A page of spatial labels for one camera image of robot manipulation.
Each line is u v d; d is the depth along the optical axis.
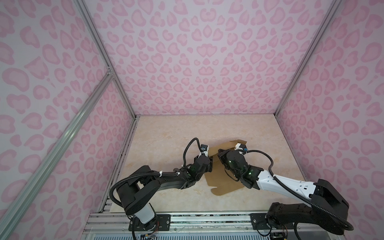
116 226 0.74
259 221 0.73
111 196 0.43
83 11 0.69
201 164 0.65
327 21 0.73
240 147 0.75
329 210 0.41
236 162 0.60
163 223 0.73
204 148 0.75
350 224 0.38
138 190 0.45
